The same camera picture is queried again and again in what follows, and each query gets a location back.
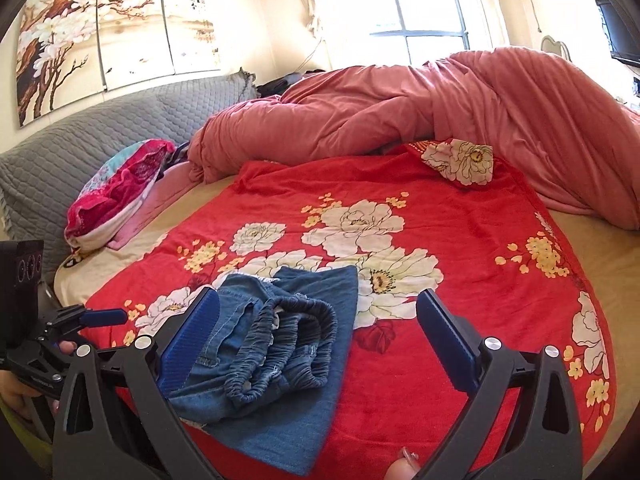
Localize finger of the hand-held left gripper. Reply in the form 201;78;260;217
44;307;128;341

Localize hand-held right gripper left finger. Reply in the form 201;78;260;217
52;287;223;480

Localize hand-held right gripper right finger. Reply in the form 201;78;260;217
416;289;583;480

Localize blue denim pants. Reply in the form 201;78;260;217
170;265;361;463

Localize person's left hand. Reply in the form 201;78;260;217
0;367;38;421

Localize person's right hand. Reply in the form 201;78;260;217
385;447;421;480

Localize red floral blanket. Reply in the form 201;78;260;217
80;137;618;480

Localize plain pink pillow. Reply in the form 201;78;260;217
107;162;201;251

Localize beige bed sheet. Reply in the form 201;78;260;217
52;180;640;480

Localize grey quilted headboard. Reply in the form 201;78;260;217
0;69;258;273

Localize salmon pink duvet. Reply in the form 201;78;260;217
189;46;640;231

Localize dark clothes pile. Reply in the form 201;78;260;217
257;72;306;97

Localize white cluttered desk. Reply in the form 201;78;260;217
617;67;640;111

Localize white ornate chair back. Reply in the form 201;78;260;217
539;34;573;58

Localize window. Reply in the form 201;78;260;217
350;0;473;67

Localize white curtain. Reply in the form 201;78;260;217
299;0;332;72

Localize black television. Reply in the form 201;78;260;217
595;0;640;68

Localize floral wall painting panel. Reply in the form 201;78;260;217
95;0;176;92
12;0;108;128
159;0;223;75

